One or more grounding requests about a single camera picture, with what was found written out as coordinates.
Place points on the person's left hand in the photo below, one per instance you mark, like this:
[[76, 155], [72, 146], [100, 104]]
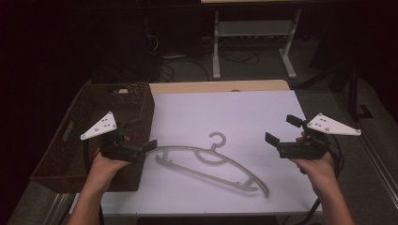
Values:
[[106, 167]]

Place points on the white metal desk frame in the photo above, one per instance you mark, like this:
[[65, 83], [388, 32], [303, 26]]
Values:
[[253, 34]]

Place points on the black metal stand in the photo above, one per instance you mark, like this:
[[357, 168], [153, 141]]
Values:
[[352, 90]]

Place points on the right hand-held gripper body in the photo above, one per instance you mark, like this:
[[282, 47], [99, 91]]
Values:
[[313, 142]]

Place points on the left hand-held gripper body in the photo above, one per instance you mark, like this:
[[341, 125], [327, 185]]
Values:
[[120, 146]]

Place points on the person's right hand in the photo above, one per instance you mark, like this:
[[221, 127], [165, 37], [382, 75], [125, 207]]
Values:
[[316, 172]]

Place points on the brown woven basket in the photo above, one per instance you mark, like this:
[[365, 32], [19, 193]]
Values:
[[94, 137]]

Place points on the white table mat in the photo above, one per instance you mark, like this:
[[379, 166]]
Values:
[[225, 125]]

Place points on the beige plastic clothes hanger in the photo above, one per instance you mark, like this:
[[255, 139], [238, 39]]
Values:
[[216, 162]]

